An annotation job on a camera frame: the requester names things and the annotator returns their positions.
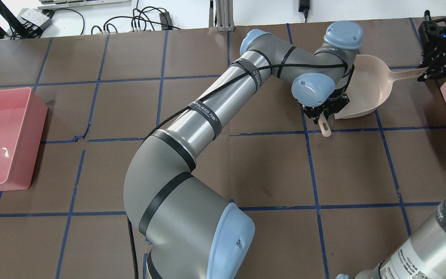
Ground pink plastic bin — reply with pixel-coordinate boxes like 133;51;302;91
0;87;48;191

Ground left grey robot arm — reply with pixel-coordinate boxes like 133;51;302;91
123;21;364;279

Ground cream hand brush dark bristles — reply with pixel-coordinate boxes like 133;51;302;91
317;113;332;138

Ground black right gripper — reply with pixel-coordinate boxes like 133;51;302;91
417;10;446;82

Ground cream plastic dustpan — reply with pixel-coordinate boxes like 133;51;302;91
334;55;427;119

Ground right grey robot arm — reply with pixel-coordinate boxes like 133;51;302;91
339;10;446;279

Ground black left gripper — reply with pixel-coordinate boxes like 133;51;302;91
302;91;350;125

